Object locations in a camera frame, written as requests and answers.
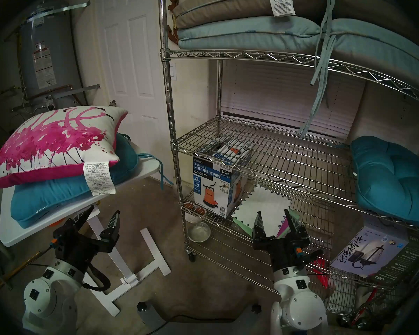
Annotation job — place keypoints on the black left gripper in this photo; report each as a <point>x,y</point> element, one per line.
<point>76,245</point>

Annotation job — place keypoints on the beige bench cushion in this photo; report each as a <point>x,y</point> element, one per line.
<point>230,6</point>

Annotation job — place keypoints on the grey water heater tank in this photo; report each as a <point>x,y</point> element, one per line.
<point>49,41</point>

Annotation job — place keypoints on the red plastic item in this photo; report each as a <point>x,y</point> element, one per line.
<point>322,269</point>

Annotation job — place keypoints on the white panel door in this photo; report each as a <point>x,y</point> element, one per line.
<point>132,58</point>

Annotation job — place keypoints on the teal square tufted cushion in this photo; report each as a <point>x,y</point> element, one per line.
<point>56,196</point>

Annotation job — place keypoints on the small metal bowl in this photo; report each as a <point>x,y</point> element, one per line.
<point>199,232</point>

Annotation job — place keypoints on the brass rod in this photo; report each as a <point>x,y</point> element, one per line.
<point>21,268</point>

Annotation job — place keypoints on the LED lamp product box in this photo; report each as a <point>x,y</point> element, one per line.
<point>370,250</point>

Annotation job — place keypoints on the white zigzag paper pad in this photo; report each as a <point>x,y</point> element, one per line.
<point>242,228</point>

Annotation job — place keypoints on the white light switch plate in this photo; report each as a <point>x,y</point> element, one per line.
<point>173,71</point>

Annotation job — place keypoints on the white overbed table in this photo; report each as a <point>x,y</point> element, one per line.
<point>10,233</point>

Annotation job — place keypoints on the white zigzag edged sheet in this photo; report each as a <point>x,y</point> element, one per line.
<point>265,201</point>

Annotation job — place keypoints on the light blue bench cushion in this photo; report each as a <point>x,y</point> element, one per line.
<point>248,32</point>

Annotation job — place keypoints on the white window blinds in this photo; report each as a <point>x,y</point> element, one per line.
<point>265,93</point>

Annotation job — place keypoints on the pink paper sheet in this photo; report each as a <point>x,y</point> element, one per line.
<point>281,231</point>

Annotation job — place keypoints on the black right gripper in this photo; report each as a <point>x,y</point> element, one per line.
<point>284,254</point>

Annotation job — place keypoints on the utility pump cardboard box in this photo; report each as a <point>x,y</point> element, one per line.
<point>213,177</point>

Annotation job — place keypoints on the wooden anchor wall decor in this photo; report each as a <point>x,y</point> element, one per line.
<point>173,2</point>

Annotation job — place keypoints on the teal round tufted cushion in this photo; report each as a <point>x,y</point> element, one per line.
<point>391,177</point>

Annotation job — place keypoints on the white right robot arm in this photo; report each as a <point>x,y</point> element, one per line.
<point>300,303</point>

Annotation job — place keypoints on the pink splatter print cushion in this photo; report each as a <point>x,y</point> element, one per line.
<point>49,142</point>

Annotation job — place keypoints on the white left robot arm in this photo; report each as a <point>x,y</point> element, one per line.
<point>52,303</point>

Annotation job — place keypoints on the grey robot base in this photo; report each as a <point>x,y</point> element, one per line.
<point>195,327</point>

